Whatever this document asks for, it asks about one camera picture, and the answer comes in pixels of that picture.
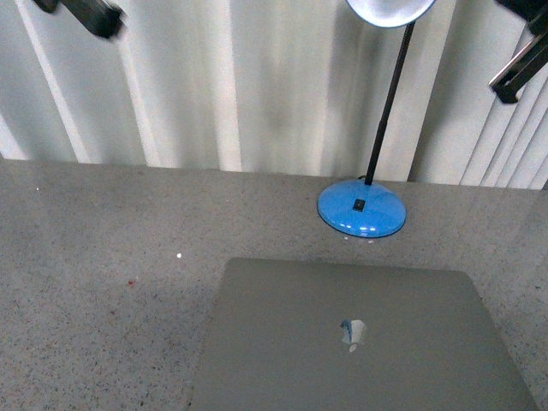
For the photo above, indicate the grey laptop computer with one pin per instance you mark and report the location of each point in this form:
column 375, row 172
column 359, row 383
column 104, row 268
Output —
column 288, row 335

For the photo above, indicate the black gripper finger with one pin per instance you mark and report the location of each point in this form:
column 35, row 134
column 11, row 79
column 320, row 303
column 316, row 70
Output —
column 98, row 17
column 520, row 69

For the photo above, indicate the blue desk lamp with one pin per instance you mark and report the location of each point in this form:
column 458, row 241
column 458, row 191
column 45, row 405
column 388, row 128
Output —
column 361, row 207

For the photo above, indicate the white pleated curtain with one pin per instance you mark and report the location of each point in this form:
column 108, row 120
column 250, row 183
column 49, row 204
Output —
column 292, row 87

